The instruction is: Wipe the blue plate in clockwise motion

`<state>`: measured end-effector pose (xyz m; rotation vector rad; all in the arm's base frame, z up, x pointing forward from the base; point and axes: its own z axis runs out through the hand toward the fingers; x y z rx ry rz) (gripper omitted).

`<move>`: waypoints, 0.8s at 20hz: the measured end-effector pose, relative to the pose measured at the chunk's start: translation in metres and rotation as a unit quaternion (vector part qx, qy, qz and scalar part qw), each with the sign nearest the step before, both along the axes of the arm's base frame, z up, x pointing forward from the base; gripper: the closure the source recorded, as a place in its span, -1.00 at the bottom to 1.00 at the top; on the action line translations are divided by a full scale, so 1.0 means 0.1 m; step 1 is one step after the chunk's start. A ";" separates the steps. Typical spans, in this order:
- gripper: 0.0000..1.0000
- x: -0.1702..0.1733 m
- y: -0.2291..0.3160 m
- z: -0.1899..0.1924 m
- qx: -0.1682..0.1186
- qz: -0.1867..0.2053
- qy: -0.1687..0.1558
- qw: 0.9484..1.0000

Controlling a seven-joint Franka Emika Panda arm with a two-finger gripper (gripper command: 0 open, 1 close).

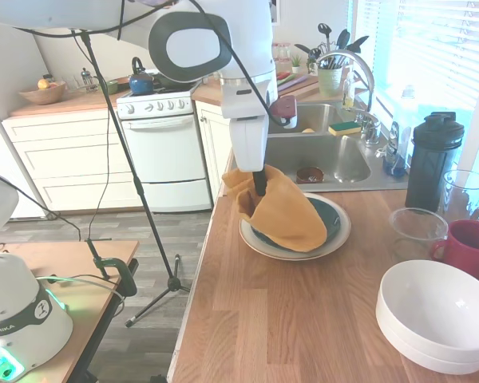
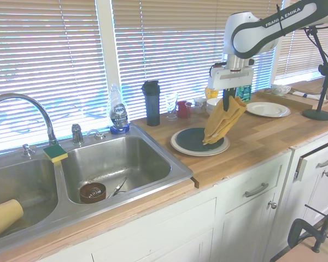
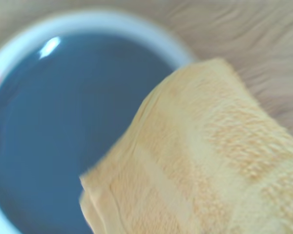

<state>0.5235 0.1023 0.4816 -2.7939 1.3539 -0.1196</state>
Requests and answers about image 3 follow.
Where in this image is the dark blue plate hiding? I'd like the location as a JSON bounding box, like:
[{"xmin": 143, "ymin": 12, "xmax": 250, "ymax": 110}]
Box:
[{"xmin": 0, "ymin": 33, "xmax": 179, "ymax": 234}]

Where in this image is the yellow terry cloth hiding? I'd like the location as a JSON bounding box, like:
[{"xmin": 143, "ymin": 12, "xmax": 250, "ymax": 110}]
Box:
[{"xmin": 79, "ymin": 57, "xmax": 293, "ymax": 234}]

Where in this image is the dark plate on white plate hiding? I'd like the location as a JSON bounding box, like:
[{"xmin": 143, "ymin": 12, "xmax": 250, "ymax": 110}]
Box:
[{"xmin": 0, "ymin": 9, "xmax": 194, "ymax": 234}]

